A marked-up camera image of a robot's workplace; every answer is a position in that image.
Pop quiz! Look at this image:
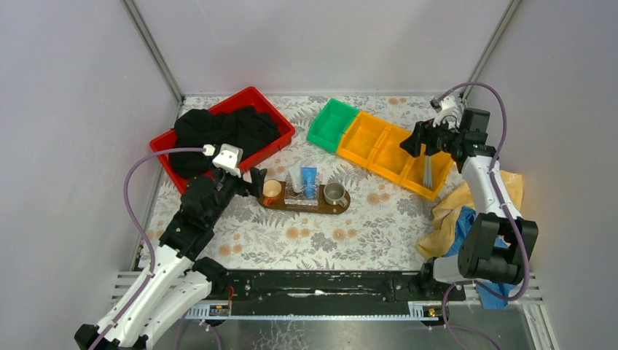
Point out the yellow bin with cups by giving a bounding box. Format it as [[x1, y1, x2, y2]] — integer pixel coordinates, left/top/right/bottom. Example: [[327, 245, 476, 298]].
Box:
[[336, 112, 390, 168]]

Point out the yellow bin with toothpaste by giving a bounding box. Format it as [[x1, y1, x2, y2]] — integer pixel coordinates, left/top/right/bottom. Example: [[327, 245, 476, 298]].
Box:
[[367, 126, 412, 184]]

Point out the red plastic bin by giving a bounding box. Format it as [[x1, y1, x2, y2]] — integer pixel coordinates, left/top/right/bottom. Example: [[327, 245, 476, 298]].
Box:
[[149, 87, 295, 173]]

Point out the left aluminium frame post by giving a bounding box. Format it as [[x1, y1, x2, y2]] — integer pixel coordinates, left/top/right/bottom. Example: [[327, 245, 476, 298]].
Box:
[[120, 0, 185, 104]]

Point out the blue toothpaste tube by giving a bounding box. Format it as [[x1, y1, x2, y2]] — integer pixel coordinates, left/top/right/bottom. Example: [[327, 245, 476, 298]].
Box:
[[301, 166, 317, 199]]

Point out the grey metal cup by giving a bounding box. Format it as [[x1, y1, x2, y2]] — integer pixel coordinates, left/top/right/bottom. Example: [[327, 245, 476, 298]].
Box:
[[323, 182, 349, 208]]

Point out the aluminium frame post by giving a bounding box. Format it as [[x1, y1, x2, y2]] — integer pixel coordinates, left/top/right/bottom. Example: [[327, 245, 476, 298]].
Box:
[[468, 0, 525, 82], [120, 0, 185, 104]]

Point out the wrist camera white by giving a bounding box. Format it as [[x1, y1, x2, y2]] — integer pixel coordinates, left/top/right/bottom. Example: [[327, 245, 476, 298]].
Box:
[[430, 95, 464, 128], [203, 144, 243, 177]]

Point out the right aluminium frame post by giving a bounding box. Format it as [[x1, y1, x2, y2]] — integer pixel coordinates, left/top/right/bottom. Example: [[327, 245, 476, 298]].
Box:
[[468, 0, 525, 82]]

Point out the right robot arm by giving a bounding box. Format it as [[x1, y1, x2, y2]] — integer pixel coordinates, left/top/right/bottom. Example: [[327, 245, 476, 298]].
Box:
[[400, 108, 539, 300]]

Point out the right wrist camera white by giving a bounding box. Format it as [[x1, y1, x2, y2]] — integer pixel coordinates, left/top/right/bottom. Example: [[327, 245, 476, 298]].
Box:
[[430, 95, 464, 128]]

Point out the green plastic bin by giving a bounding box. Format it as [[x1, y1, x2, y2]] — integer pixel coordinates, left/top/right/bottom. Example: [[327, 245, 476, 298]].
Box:
[[307, 98, 359, 153]]

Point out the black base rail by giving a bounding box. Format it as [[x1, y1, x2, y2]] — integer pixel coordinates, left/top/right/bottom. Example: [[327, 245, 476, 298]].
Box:
[[135, 268, 472, 321]]

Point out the yellow cloth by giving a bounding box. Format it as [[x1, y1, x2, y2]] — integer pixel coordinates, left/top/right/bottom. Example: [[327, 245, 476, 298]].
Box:
[[417, 170, 524, 262]]

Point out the packaged toothbrush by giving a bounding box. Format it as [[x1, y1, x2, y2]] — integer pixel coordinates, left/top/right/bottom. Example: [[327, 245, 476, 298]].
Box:
[[423, 155, 433, 190]]

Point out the white toothpaste tube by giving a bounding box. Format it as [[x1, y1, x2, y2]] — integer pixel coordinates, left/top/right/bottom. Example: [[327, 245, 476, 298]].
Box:
[[288, 160, 303, 193]]

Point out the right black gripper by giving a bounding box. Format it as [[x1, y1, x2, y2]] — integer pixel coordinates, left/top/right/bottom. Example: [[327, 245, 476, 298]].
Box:
[[399, 114, 464, 159]]

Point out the oval wooden tray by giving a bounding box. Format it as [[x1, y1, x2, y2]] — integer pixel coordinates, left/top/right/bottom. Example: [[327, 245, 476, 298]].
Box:
[[257, 180, 351, 215]]

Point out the black cloth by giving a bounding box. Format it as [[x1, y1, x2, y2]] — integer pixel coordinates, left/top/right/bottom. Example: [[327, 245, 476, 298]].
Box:
[[173, 106, 281, 160]]

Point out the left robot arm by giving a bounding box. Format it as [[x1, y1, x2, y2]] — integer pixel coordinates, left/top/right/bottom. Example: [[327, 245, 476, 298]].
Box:
[[74, 168, 267, 349]]

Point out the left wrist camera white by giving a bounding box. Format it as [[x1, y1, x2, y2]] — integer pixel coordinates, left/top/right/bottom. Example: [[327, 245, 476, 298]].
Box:
[[203, 144, 243, 177]]

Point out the yellow bin with toothbrushes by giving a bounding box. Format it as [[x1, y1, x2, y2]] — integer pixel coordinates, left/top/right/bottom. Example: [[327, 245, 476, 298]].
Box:
[[399, 144, 453, 201]]

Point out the blue cloth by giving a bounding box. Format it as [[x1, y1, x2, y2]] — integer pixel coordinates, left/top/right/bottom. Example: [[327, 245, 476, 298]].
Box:
[[442, 206, 515, 310]]

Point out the orange ceramic cup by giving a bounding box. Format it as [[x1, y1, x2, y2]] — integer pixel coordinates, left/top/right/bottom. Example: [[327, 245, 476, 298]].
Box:
[[262, 179, 283, 206]]

